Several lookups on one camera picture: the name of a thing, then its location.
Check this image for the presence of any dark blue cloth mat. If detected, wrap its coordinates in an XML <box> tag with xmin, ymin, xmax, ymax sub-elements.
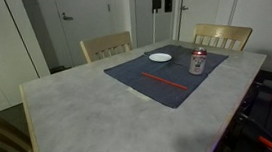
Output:
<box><xmin>101</xmin><ymin>38</ymin><xmax>234</xmax><ymax>116</ymax></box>

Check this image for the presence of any small white plate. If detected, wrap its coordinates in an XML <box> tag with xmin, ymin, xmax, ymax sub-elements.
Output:
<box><xmin>148</xmin><ymin>50</ymin><xmax>174</xmax><ymax>65</ymax></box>

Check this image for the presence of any red and silver soda can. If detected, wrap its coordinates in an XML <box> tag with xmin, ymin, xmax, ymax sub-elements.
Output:
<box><xmin>186</xmin><ymin>46</ymin><xmax>210</xmax><ymax>77</ymax></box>

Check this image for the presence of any red plastic straw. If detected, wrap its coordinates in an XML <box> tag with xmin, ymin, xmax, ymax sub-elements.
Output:
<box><xmin>141</xmin><ymin>67</ymin><xmax>190</xmax><ymax>95</ymax></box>

